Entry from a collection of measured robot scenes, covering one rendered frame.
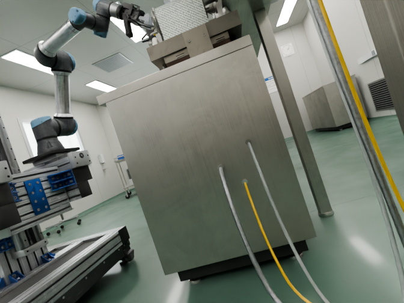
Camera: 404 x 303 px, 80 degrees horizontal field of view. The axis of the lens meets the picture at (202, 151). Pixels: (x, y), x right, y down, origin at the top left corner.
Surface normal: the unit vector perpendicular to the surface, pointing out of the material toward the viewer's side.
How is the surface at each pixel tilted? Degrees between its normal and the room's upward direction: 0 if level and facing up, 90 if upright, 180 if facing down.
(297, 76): 90
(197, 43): 90
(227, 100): 90
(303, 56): 90
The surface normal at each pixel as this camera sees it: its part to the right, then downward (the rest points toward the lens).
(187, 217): -0.15, 0.07
